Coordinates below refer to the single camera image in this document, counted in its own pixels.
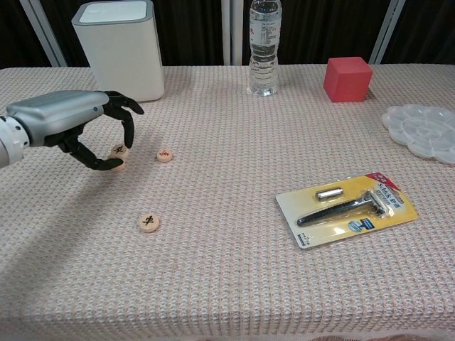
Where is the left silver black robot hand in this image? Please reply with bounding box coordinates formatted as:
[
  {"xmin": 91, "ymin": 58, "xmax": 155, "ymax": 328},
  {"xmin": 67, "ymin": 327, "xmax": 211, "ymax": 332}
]
[{"xmin": 6, "ymin": 90, "xmax": 145, "ymax": 171}]

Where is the black pleated curtain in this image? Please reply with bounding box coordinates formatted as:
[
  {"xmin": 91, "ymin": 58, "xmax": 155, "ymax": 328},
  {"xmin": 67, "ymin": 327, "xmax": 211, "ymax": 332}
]
[
  {"xmin": 38, "ymin": 0, "xmax": 223, "ymax": 67},
  {"xmin": 0, "ymin": 0, "xmax": 54, "ymax": 69},
  {"xmin": 385, "ymin": 0, "xmax": 455, "ymax": 65},
  {"xmin": 241, "ymin": 0, "xmax": 392, "ymax": 67}
]

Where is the white square bin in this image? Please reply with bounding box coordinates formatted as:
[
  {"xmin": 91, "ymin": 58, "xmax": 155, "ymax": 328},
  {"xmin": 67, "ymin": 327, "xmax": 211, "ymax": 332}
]
[{"xmin": 71, "ymin": 0, "xmax": 166, "ymax": 104}]

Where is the clear plastic water bottle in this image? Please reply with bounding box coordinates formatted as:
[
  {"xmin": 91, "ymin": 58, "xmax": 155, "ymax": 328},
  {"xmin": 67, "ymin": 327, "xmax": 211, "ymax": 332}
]
[{"xmin": 247, "ymin": 0, "xmax": 282, "ymax": 97}]

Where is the beige woven tablecloth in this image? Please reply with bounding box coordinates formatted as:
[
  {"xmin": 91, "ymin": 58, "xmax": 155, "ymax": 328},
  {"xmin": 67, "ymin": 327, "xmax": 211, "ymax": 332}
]
[{"xmin": 0, "ymin": 63, "xmax": 455, "ymax": 341}]

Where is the red cube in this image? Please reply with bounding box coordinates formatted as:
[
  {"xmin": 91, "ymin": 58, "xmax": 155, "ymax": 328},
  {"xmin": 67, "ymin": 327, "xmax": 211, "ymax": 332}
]
[{"xmin": 322, "ymin": 56, "xmax": 373, "ymax": 104}]

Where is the yellow razor blister pack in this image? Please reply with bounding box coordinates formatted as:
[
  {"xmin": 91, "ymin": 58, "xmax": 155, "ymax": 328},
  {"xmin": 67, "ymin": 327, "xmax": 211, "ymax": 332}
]
[{"xmin": 275, "ymin": 170, "xmax": 419, "ymax": 251}]

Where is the clear flower-shaped paint palette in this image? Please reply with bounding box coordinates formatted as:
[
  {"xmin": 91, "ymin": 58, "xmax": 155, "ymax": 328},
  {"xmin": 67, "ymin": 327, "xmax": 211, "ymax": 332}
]
[{"xmin": 381, "ymin": 104, "xmax": 455, "ymax": 165}]

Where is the grey metal frame post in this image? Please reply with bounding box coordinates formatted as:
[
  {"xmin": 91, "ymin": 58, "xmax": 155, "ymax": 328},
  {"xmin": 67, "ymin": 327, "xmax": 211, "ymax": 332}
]
[
  {"xmin": 220, "ymin": 0, "xmax": 243, "ymax": 67},
  {"xmin": 19, "ymin": 0, "xmax": 68, "ymax": 67},
  {"xmin": 369, "ymin": 0, "xmax": 408, "ymax": 65}
]

